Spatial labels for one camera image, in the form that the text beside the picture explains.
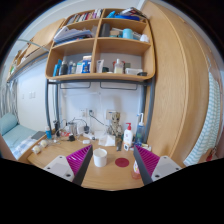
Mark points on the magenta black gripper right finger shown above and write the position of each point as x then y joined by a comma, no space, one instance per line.
147,162

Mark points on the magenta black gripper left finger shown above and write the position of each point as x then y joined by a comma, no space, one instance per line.
79,162

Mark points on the clear bottle with pink label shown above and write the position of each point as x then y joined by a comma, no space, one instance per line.
135,172

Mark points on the white paper cup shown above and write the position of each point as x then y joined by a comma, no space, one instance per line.
100,157

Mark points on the dark red round coaster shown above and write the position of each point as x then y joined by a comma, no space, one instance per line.
122,162

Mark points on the white pump dispenser bottle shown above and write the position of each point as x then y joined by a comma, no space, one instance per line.
127,138

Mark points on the clear spray bottle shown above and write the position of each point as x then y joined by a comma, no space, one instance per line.
140,131

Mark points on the white tissue pack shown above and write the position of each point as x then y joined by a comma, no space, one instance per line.
107,140

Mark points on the white tape roll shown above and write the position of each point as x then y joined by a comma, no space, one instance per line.
44,143
36,149

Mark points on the small blue bottle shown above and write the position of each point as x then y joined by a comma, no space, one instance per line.
48,132

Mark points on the Groot figurine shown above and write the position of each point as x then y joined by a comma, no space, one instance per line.
115,128

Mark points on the bed with blue bedding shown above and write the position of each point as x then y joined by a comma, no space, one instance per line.
18,138

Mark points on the striped green white towel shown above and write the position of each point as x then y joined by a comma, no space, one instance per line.
208,136

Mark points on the blue bottle on shelf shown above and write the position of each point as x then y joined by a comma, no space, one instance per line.
57,67

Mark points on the tall wooden wardrobe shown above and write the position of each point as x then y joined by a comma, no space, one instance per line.
182,84

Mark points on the stack of papers on shelf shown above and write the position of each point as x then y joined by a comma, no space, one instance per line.
65,33

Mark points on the light blue cup on shelf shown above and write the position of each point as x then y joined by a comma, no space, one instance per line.
127,33

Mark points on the wooden wall shelf unit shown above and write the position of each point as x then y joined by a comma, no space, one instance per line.
109,46

